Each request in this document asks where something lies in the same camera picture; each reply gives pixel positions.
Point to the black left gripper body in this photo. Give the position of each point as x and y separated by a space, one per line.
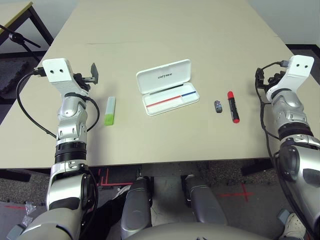
81 81

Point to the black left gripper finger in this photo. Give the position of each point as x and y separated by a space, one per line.
94 72

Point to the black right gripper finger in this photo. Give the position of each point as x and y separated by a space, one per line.
259 74

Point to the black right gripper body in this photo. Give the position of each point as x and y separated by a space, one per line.
274 78

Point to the red and black marker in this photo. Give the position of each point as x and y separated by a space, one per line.
232 107

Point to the white plastic pencil case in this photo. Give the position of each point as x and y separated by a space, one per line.
175 70

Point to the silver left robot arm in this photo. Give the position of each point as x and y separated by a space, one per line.
71 112

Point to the thin black pencil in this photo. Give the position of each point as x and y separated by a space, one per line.
165 89

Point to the dark foam floor mat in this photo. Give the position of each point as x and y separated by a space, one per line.
10 75

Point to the black tripod stand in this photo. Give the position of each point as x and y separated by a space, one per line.
15 36

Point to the black table foot bar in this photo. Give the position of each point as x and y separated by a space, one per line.
15 175

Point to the grey foot pedal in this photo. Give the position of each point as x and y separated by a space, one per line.
283 215

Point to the grey robot left leg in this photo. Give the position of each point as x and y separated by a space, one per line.
136 207

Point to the grey robot leg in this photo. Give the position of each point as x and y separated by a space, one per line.
136 207
202 202

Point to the crumpled clear plastic bag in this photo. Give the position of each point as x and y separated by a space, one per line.
28 208

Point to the grey robot right leg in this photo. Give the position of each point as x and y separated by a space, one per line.
202 202

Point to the short red tape strip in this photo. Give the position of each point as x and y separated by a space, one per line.
15 206

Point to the white bystander shoe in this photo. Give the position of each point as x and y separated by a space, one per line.
295 225

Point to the grey floor box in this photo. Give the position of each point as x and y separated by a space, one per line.
13 232

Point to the grey robot torso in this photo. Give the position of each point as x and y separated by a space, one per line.
200 233

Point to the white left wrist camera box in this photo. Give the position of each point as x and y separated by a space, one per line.
57 72

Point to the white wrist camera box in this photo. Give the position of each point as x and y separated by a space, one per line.
300 67
57 72

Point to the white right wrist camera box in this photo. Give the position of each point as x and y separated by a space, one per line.
300 67

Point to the wooden side table black frame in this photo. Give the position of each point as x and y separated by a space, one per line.
12 12

